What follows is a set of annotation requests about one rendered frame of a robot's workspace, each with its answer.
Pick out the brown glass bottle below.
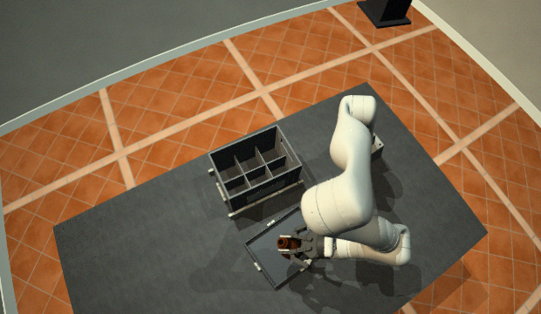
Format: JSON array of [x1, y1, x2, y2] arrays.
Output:
[[277, 237, 309, 261]]

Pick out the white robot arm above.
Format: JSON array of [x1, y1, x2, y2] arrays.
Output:
[[301, 95, 411, 267]]

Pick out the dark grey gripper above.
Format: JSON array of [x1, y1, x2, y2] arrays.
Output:
[[278, 223, 331, 269]]

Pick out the grey divided crate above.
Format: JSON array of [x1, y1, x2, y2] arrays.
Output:
[[208, 125, 303, 212]]

